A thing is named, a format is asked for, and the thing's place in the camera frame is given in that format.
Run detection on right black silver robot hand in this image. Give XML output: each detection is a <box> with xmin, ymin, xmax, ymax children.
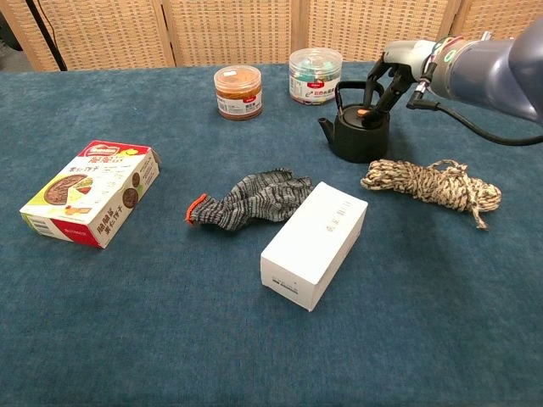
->
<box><xmin>363</xmin><ymin>39</ymin><xmax>434</xmax><ymax>129</ymax></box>

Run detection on black kettle lid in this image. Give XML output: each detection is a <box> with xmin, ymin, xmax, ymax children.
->
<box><xmin>340</xmin><ymin>105</ymin><xmax>385</xmax><ymax>129</ymax></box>

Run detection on black cast iron teapot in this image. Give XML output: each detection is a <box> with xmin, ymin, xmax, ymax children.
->
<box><xmin>317</xmin><ymin>80</ymin><xmax>392</xmax><ymax>164</ymax></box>

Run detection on clear jar colourful clips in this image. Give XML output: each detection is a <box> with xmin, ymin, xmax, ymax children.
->
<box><xmin>288</xmin><ymin>47</ymin><xmax>344</xmax><ymax>105</ymax></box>

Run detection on clear jar brown rubber bands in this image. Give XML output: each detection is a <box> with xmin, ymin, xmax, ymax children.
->
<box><xmin>213</xmin><ymin>64</ymin><xmax>264</xmax><ymax>122</ymax></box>

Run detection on woven rattan folding screen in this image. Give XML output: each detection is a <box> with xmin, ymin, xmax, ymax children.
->
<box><xmin>0</xmin><ymin>0</ymin><xmax>543</xmax><ymax>73</ymax></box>

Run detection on grey knit work glove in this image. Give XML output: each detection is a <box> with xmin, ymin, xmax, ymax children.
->
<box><xmin>184</xmin><ymin>168</ymin><xmax>316</xmax><ymax>232</ymax></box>

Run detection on white cardboard box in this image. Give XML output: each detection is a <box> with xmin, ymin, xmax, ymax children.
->
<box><xmin>260</xmin><ymin>181</ymin><xmax>369</xmax><ymax>313</ymax></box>

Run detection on red white snack box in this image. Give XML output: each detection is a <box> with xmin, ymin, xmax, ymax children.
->
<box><xmin>19</xmin><ymin>140</ymin><xmax>163</xmax><ymax>250</ymax></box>

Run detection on blue table cloth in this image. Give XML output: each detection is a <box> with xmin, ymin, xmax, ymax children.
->
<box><xmin>0</xmin><ymin>62</ymin><xmax>543</xmax><ymax>407</ymax></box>

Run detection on black tripod stand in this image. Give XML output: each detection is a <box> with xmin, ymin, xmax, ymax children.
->
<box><xmin>24</xmin><ymin>0</ymin><xmax>69</xmax><ymax>72</ymax></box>

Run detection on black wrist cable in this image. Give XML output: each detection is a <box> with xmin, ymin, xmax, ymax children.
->
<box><xmin>406</xmin><ymin>90</ymin><xmax>543</xmax><ymax>147</ymax></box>

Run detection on beige brown rope bundle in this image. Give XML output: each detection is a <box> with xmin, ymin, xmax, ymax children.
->
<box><xmin>360</xmin><ymin>159</ymin><xmax>503</xmax><ymax>231</ymax></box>

